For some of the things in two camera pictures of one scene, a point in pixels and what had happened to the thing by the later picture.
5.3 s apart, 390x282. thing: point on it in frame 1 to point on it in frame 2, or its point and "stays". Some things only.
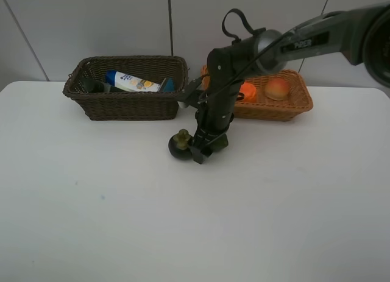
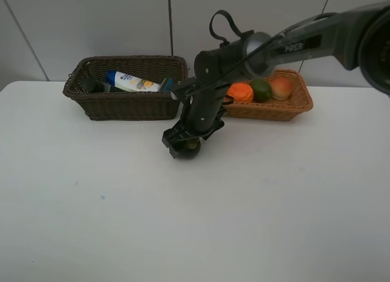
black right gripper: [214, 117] to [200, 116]
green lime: [219, 143] to [261, 90]
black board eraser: [170, 85] stays
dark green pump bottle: [94, 86] stays
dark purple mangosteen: [180, 144] stays
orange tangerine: [249, 91] stays
